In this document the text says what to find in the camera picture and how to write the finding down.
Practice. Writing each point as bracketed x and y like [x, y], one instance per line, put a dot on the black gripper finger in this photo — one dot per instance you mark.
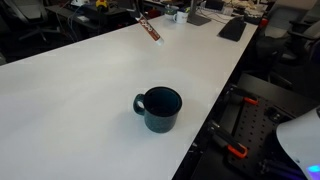
[134, 10]

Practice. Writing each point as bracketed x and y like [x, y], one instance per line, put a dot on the orange capped dry-erase marker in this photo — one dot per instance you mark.
[150, 30]

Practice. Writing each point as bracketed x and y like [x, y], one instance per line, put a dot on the dark teal speckled mug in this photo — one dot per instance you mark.
[160, 123]

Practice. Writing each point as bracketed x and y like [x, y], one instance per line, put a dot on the white robot base blue light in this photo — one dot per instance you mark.
[300, 140]

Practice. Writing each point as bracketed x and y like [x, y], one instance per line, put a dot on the white printed coffee mug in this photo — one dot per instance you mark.
[181, 17]

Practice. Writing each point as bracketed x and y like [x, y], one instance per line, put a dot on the black cluttered desk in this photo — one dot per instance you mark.
[113, 13]

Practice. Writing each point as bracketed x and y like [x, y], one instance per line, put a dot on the yellow tool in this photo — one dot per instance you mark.
[101, 3]

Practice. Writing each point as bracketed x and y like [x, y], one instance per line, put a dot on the green ceramic bowl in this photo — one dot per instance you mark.
[170, 12]

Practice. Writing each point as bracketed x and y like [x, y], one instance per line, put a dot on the small white device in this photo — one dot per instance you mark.
[80, 2]

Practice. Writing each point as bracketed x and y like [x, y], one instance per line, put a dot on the grey monitor stand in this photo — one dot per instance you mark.
[196, 19]

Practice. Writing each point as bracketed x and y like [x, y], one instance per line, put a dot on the black keyboard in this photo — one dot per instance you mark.
[233, 30]

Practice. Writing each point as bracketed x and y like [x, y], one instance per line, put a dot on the grey mesh office chair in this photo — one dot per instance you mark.
[30, 10]

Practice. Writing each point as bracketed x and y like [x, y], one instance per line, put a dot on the light grey office chair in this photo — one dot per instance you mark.
[283, 16]

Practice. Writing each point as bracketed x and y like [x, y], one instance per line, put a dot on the black perforated mounting board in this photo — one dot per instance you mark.
[253, 126]

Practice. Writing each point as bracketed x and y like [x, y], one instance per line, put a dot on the black armrest office chair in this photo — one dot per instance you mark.
[300, 35]

